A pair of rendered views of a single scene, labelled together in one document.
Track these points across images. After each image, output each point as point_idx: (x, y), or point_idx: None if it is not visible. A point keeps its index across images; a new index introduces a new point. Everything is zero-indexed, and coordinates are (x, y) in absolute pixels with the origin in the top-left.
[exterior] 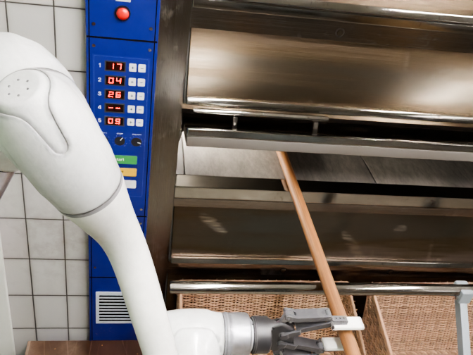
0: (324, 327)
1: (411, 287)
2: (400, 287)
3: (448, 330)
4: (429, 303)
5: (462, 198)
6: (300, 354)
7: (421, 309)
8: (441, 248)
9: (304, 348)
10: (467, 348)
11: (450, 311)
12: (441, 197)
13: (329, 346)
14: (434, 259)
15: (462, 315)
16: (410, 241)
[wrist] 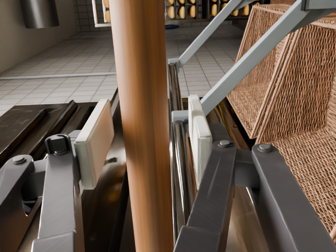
0: (69, 164)
1: (172, 160)
2: (173, 170)
3: (330, 162)
4: (310, 188)
5: (173, 211)
6: (274, 202)
7: (322, 192)
8: (238, 207)
9: (212, 195)
10: (229, 71)
11: (308, 170)
12: (173, 229)
13: (196, 136)
14: (252, 206)
15: (201, 103)
16: (239, 237)
